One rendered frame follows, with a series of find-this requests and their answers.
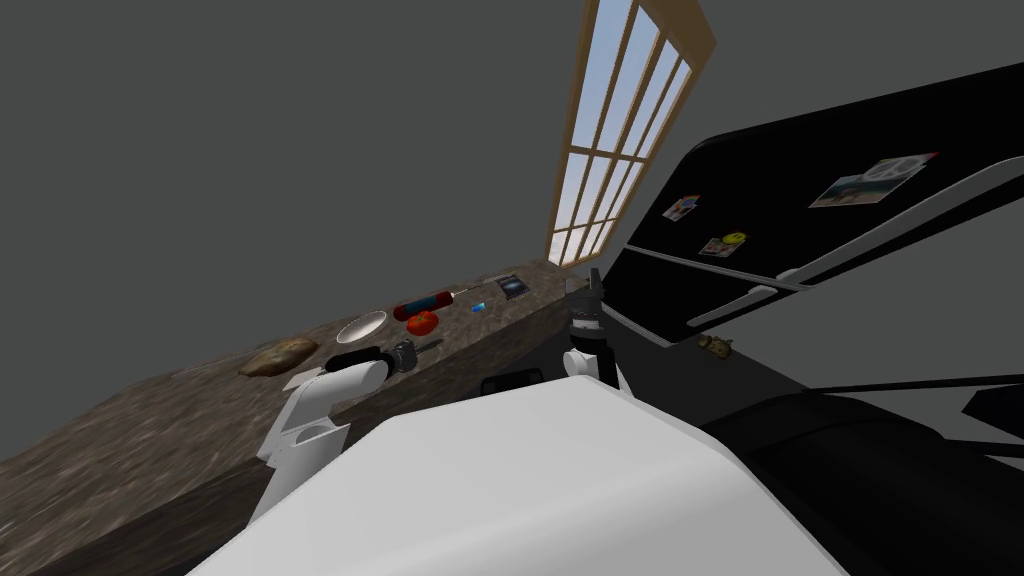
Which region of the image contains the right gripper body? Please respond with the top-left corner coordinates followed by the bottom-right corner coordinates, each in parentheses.
top-left (568, 287), bottom-right (606, 321)

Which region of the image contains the red bottle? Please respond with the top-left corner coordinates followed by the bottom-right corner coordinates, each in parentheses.
top-left (391, 291), bottom-right (457, 324)

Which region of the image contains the white bowl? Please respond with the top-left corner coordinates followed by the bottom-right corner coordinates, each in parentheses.
top-left (335, 310), bottom-right (390, 346)

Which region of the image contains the brown bread loaf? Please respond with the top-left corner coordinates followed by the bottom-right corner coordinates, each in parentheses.
top-left (238, 336), bottom-right (321, 379)

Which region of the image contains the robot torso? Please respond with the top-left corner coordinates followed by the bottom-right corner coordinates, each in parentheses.
top-left (186, 370), bottom-right (851, 576)

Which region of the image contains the black fridge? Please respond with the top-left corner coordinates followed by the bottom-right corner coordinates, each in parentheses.
top-left (598, 62), bottom-right (1024, 361)

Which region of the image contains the short white fridge handle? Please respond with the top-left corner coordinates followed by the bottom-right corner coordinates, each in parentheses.
top-left (686, 285), bottom-right (779, 329)

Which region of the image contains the wooden frame window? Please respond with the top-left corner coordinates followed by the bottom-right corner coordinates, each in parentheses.
top-left (545, 0), bottom-right (717, 270)

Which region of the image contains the long white fridge handle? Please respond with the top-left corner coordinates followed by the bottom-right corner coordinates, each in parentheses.
top-left (777, 155), bottom-right (1024, 287)

